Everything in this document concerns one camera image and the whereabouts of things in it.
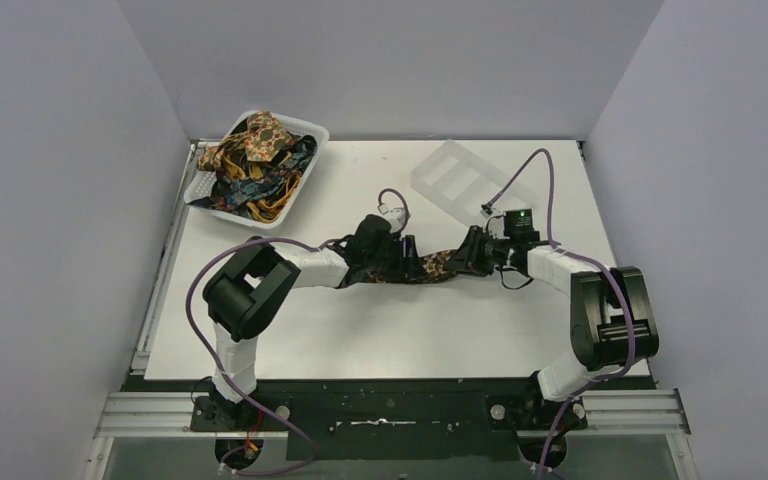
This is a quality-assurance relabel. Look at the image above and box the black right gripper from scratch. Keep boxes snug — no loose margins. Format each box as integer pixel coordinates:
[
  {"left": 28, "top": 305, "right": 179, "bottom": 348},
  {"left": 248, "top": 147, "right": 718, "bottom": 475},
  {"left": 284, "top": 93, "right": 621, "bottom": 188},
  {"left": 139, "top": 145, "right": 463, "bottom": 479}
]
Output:
[{"left": 444, "top": 226, "right": 514, "bottom": 277}]

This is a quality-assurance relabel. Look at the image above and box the brown floral tie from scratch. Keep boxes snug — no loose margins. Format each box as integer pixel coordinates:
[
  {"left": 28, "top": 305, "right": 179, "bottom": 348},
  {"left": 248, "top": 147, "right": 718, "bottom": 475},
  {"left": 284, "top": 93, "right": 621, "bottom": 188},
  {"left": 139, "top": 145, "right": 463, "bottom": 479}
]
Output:
[{"left": 361, "top": 249, "right": 459, "bottom": 285}]

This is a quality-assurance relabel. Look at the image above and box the clear compartment tray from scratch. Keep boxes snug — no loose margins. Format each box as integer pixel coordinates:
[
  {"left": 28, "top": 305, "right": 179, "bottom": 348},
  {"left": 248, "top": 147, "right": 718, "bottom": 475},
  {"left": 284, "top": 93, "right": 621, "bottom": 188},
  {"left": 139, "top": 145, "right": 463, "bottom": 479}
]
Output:
[{"left": 410, "top": 140, "right": 537, "bottom": 226}]

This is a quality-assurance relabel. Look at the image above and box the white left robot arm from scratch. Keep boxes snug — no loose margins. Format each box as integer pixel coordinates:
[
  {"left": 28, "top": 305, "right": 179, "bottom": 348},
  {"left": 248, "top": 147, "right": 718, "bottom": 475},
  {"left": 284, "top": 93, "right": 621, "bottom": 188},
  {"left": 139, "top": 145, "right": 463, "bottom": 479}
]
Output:
[{"left": 202, "top": 215, "right": 431, "bottom": 430}]

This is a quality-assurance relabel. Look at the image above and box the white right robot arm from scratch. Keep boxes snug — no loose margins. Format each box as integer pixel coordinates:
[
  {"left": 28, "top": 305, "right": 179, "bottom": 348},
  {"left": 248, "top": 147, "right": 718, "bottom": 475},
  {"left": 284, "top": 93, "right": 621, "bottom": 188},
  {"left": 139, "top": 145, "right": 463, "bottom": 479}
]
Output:
[{"left": 444, "top": 209, "right": 660, "bottom": 401}]

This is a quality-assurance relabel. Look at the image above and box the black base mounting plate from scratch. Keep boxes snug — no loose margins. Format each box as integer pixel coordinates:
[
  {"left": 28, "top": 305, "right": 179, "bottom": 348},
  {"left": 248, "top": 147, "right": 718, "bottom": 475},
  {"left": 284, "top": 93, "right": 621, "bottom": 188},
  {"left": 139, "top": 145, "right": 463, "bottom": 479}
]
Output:
[{"left": 190, "top": 378, "right": 588, "bottom": 468}]

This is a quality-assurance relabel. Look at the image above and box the yellow striped tie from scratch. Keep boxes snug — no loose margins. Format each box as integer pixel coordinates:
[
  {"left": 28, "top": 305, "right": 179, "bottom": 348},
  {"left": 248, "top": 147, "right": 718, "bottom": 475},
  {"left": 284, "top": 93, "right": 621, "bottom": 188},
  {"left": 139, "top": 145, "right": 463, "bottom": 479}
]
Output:
[{"left": 210, "top": 157, "right": 309, "bottom": 223}]

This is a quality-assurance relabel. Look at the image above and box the dark blue patterned tie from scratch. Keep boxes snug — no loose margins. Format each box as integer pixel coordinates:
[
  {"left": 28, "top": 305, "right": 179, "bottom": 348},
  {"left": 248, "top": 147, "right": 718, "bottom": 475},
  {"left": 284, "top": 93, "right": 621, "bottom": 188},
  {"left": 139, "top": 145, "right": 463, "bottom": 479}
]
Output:
[{"left": 198, "top": 135, "right": 318, "bottom": 223}]

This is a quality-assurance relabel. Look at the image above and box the orange paisley tie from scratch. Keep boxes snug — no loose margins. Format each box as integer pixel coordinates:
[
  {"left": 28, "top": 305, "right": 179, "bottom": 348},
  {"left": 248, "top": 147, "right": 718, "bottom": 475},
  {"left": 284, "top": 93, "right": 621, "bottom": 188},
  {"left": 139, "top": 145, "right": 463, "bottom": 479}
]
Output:
[{"left": 197, "top": 110, "right": 298, "bottom": 177}]

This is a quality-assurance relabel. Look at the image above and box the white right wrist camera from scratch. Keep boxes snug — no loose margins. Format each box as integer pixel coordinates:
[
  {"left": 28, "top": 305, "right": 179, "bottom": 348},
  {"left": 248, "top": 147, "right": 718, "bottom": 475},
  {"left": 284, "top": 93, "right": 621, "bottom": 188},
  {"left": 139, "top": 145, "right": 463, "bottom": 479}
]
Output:
[{"left": 481, "top": 203, "right": 504, "bottom": 233}]

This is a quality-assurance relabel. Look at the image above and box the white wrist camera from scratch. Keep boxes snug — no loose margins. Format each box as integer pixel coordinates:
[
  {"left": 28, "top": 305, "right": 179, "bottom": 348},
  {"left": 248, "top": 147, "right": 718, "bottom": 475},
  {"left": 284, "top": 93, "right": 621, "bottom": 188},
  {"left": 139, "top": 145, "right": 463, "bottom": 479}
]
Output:
[
  {"left": 481, "top": 203, "right": 504, "bottom": 233},
  {"left": 378, "top": 204, "right": 409, "bottom": 234}
]

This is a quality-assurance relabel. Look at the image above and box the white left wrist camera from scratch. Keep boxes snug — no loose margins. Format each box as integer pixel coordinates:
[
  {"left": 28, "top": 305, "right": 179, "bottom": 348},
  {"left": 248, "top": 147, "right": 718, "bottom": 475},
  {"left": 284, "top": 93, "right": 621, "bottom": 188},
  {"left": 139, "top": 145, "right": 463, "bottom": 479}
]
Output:
[{"left": 378, "top": 204, "right": 409, "bottom": 234}]

